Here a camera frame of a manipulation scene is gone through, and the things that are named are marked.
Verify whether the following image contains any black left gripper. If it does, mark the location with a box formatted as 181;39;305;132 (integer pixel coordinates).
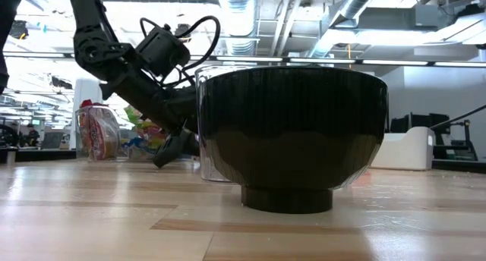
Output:
100;61;200;169

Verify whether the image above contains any red yellow noodle packet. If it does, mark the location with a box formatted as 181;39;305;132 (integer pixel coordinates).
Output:
123;105;170;156

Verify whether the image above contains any clear plastic bin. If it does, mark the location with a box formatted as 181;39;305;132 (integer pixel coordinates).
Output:
194;64;251;183
74;105;198;162

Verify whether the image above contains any red black bowl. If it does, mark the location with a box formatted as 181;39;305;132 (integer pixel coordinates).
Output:
197;65;389;215

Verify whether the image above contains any white pillar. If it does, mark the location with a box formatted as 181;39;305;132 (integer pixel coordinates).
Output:
71;77;104;148

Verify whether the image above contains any black round ceiling lamp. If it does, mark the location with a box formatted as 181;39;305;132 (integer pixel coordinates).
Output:
175;23;193;39
8;20;30;40

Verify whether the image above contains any person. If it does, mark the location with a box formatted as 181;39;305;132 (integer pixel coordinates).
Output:
24;123;41;146

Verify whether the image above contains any black round wheel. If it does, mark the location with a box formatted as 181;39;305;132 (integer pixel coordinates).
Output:
0;124;21;149

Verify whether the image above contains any long ceiling light strip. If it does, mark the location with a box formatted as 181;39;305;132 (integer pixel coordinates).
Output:
0;51;486;68

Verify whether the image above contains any white plastic bin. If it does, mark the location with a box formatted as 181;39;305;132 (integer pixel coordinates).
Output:
370;126;437;171

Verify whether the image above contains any black monitor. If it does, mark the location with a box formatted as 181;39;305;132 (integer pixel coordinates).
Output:
428;112;451;132

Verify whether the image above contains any black stand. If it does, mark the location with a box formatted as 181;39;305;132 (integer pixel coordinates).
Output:
432;118;478;164

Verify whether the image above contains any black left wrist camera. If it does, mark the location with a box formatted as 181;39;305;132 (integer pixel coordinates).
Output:
135;24;191;79

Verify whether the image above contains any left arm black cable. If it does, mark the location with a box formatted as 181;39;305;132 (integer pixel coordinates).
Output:
139;14;222;87

